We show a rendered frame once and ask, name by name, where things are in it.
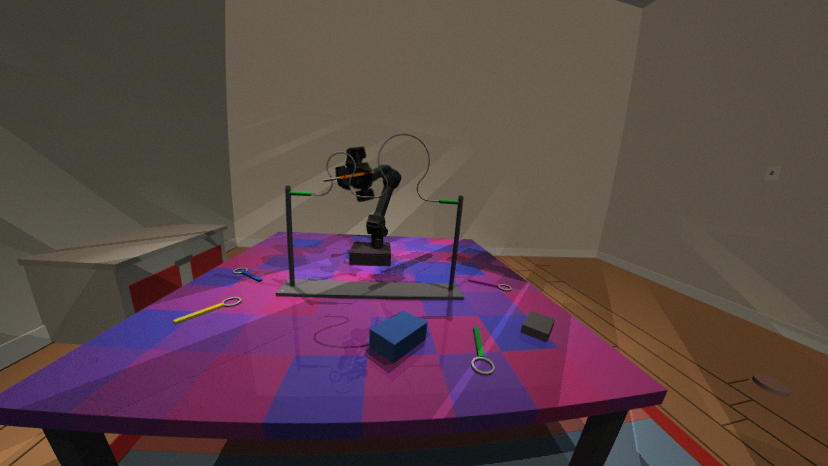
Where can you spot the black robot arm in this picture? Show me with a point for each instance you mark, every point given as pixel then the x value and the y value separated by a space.
pixel 376 222

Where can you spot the blue-handled metal ring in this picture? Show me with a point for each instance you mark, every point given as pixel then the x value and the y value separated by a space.
pixel 254 277

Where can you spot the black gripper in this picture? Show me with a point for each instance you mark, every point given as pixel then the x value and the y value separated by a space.
pixel 358 153

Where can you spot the blue rectangular block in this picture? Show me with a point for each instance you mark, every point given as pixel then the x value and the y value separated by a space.
pixel 397 335

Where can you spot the yellow stick with grey loop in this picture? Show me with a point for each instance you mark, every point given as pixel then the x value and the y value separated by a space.
pixel 207 310

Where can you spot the green flat bar with grey loop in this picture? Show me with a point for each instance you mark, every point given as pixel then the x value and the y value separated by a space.
pixel 480 353

